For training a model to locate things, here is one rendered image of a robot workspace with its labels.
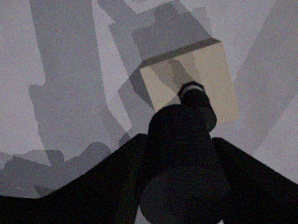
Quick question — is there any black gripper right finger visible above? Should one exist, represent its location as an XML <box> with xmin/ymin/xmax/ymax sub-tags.
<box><xmin>212</xmin><ymin>137</ymin><xmax>298</xmax><ymax>224</ymax></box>

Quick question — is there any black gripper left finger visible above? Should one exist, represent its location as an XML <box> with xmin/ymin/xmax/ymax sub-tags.
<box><xmin>0</xmin><ymin>133</ymin><xmax>146</xmax><ymax>224</ymax></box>

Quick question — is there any beige block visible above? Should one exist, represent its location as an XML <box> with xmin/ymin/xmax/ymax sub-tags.
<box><xmin>138</xmin><ymin>37</ymin><xmax>241</xmax><ymax>125</ymax></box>

